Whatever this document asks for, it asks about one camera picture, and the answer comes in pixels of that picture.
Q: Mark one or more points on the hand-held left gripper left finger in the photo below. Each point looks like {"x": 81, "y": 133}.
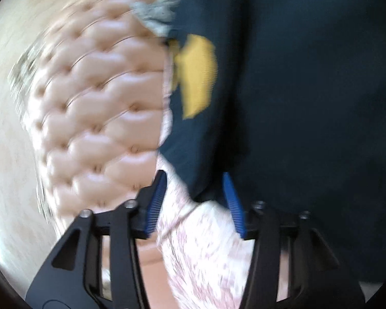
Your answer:
{"x": 156, "y": 199}

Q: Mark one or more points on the pink floral sofa blanket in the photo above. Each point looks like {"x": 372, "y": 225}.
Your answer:
{"x": 199, "y": 251}

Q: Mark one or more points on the light blue garment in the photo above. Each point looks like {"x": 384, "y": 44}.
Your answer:
{"x": 154, "y": 16}

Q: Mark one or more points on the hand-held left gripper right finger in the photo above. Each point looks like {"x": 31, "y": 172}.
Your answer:
{"x": 232, "y": 199}

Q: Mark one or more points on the pink tufted leather sofa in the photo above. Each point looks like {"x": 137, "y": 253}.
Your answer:
{"x": 99, "y": 119}

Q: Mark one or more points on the navy sweatshirt with yellow letters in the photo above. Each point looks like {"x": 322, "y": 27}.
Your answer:
{"x": 292, "y": 103}

